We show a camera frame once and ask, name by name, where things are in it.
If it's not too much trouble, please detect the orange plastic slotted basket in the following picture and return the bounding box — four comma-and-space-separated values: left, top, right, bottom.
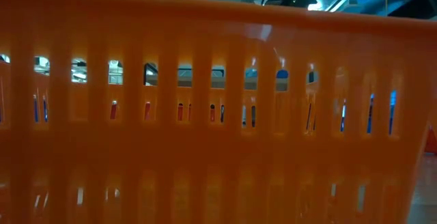
0, 0, 437, 224

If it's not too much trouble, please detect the blue plastic slotted basket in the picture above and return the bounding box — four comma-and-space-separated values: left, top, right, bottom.
32, 94, 48, 123
244, 68, 290, 81

